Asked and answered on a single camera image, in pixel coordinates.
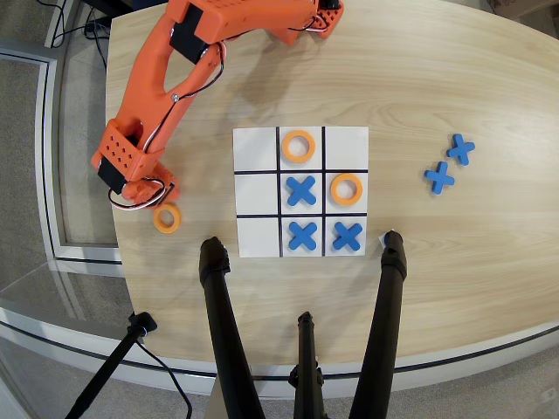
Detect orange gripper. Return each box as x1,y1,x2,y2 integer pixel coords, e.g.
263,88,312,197
116,164,181,211

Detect white tic-tac-toe board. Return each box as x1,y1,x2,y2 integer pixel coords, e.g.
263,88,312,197
232,126,370,258

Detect blue foam cross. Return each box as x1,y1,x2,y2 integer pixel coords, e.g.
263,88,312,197
286,175,318,207
445,133,476,167
287,221,319,252
424,161,456,196
332,222,364,253

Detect black stand pole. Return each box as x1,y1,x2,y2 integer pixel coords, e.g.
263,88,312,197
64,312,158,419

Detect black furniture base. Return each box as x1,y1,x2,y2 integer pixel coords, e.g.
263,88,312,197
81,0,171,19

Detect thin black tripod leg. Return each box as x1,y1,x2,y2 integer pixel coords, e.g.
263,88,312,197
287,311,327,419

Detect orange foam ring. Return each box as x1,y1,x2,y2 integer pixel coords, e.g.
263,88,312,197
329,172,364,207
152,203,183,235
281,129,317,164

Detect grey metal floor frame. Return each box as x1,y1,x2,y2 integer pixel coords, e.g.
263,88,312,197
0,37,124,265

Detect black floor cables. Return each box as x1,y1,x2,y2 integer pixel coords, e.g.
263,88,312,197
43,0,111,69

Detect black cable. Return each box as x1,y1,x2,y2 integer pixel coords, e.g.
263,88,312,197
134,339,194,419

